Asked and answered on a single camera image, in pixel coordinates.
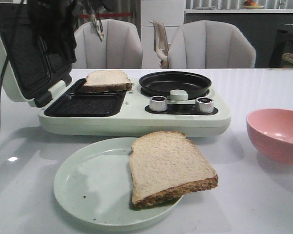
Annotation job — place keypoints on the bread slice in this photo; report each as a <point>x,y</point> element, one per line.
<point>165,166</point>
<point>107,81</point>

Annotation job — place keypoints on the dark grey kitchen counter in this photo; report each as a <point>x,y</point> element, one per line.
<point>258,26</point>

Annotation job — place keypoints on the silver control knob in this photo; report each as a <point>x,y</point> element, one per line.
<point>204,105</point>
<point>158,103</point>

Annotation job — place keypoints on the left silver control knob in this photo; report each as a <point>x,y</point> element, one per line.
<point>158,103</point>

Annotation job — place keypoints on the left grey upholstered chair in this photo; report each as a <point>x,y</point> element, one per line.
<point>120,49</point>

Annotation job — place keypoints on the fruit plate on counter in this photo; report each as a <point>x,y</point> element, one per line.
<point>250,4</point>

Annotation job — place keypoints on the right silver control knob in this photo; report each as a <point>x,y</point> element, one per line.
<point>204,105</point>

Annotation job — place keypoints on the pink plastic bowl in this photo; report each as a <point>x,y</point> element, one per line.
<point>271,133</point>

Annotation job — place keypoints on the red barrier tape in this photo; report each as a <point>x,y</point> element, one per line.
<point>107,15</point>

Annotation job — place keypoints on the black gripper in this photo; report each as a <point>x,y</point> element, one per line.
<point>54,21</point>

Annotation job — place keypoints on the grey upholstered chair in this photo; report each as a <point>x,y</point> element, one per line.
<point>210,44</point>
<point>120,49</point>

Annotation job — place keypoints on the mint green breakfast maker base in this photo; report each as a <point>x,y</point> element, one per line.
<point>126,113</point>

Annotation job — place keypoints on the beige folding chair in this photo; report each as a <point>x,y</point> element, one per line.
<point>161,45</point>

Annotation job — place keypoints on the right grey upholstered chair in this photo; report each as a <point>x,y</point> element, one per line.
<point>210,44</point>

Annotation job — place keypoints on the breakfast maker hinged lid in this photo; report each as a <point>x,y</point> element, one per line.
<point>31,75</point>

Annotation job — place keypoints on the mint green round plate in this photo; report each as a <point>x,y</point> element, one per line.
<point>95,185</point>

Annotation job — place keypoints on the black round frying pan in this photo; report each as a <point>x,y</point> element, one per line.
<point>161,83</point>

